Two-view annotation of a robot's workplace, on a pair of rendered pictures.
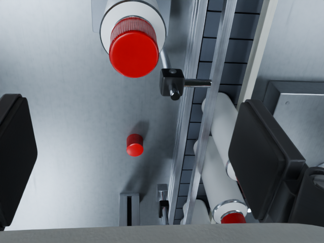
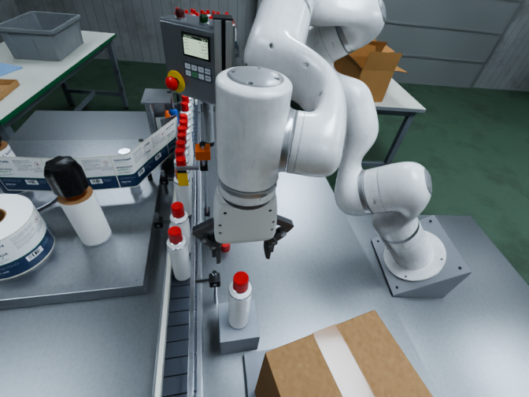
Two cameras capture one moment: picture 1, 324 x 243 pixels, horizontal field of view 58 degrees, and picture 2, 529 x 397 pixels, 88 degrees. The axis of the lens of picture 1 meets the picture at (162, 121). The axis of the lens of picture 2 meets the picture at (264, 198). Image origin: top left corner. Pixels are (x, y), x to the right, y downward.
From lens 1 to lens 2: 40 cm
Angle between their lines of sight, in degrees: 22
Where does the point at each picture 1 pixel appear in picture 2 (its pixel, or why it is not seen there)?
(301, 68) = (125, 304)
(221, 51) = (192, 298)
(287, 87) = (135, 291)
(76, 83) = (260, 276)
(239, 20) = (176, 321)
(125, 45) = (244, 280)
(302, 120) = (123, 271)
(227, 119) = (182, 264)
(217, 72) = (192, 287)
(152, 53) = (235, 279)
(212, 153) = not seen: hidden behind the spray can
